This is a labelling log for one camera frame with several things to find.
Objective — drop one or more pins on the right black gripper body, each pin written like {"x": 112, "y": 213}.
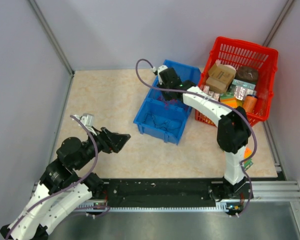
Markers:
{"x": 166, "y": 95}

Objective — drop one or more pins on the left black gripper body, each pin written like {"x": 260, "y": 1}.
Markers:
{"x": 105, "y": 145}

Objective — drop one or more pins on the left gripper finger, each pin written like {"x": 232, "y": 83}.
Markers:
{"x": 116, "y": 146}
{"x": 113, "y": 136}

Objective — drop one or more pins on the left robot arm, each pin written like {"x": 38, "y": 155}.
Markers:
{"x": 54, "y": 198}

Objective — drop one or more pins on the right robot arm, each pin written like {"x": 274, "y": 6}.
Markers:
{"x": 232, "y": 131}

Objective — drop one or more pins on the blue three-compartment bin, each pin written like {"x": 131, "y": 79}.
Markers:
{"x": 161, "y": 119}

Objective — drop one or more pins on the silver foil packets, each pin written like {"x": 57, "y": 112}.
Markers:
{"x": 214, "y": 95}

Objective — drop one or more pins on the lower brown cardboard box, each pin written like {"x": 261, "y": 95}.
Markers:
{"x": 216, "y": 86}

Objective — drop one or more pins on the brown cardboard box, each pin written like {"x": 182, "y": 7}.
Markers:
{"x": 223, "y": 73}
{"x": 216, "y": 86}

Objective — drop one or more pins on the upper brown cardboard box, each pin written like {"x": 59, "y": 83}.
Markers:
{"x": 223, "y": 73}

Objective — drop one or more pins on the yellow sponge pack in basket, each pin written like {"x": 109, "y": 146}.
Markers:
{"x": 228, "y": 98}

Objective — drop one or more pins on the teal tissue pack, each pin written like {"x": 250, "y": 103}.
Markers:
{"x": 242, "y": 88}

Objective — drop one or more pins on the orange bottle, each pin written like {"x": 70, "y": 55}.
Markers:
{"x": 249, "y": 103}

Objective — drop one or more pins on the red plastic basket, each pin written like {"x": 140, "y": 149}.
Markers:
{"x": 254, "y": 64}

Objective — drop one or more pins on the dark brown round item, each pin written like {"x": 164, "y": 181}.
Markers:
{"x": 247, "y": 74}

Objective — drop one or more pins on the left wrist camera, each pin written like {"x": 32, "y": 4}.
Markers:
{"x": 87, "y": 120}

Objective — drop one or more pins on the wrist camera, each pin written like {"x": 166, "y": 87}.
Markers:
{"x": 87, "y": 120}
{"x": 157, "y": 72}

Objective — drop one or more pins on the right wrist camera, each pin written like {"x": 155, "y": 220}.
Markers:
{"x": 157, "y": 72}

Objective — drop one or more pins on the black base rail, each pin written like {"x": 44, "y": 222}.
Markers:
{"x": 179, "y": 192}

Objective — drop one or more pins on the white cable duct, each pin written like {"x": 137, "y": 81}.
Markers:
{"x": 96, "y": 207}

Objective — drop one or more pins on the right aluminium corner post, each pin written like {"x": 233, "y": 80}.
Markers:
{"x": 278, "y": 22}

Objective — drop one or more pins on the aluminium corner post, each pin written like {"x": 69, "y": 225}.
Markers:
{"x": 278, "y": 22}
{"x": 50, "y": 36}

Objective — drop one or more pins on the left aluminium corner post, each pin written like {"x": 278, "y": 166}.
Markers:
{"x": 50, "y": 36}

